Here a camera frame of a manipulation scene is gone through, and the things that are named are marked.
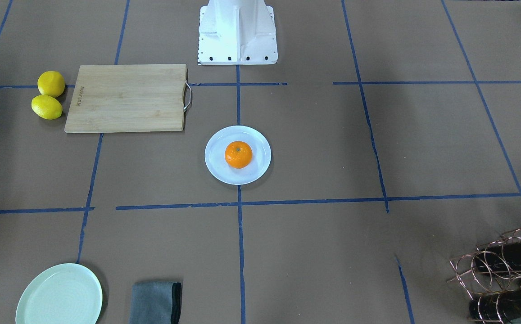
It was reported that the bamboo cutting board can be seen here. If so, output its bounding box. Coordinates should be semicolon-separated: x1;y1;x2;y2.
64;64;192;134

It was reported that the white central pillar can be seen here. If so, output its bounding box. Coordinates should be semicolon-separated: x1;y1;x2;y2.
198;0;277;52

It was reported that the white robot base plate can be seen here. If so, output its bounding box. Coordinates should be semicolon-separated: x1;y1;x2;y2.
197;0;279;66

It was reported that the folded grey cloth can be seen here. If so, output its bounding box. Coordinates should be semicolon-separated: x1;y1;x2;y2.
128;281;183;324

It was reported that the copper wire wine rack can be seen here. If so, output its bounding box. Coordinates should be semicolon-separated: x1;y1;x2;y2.
449;228;521;324

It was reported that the light green plate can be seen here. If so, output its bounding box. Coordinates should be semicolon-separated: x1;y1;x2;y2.
15;263;103;324

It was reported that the yellow lemon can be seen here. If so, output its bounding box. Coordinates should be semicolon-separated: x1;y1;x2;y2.
36;71;66;98
31;94;63;120

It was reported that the light blue plate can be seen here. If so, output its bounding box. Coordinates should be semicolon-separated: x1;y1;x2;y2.
204;126;272;185

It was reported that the lower yellow lemon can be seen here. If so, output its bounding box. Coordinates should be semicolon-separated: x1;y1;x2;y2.
36;71;66;98

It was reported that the dark wine bottle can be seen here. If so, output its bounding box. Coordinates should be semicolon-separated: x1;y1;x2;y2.
474;241;521;275
469;289;521;324

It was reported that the orange mandarin fruit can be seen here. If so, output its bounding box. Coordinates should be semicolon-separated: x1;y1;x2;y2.
224;141;254;169

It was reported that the upper yellow lemon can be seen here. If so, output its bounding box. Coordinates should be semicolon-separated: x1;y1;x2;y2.
31;94;63;120

